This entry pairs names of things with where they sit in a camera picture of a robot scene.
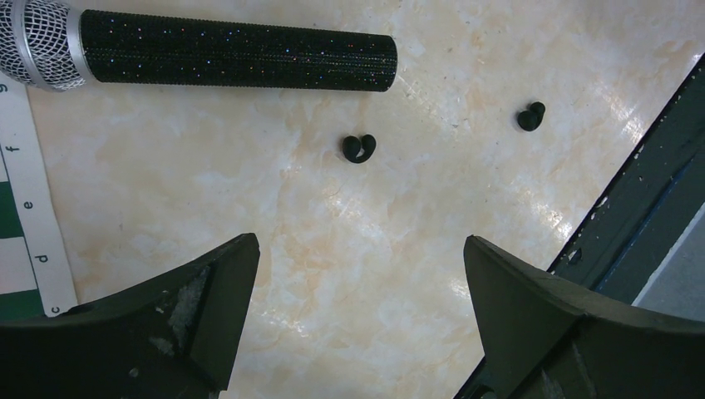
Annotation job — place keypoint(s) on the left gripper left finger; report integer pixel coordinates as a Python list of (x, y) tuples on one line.
[(173, 336)]

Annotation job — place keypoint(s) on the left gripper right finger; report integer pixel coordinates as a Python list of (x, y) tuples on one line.
[(546, 337)]

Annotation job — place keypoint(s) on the green white chessboard mat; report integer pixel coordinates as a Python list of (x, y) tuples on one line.
[(36, 278)]

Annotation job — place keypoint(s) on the black earbud front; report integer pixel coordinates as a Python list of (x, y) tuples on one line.
[(531, 118)]

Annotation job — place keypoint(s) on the black earbud near microphone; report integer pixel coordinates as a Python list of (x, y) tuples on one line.
[(358, 149)]

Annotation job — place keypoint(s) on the black silver microphone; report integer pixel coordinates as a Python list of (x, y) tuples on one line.
[(56, 47)]

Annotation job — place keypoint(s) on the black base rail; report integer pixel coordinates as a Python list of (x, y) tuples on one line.
[(648, 204)]

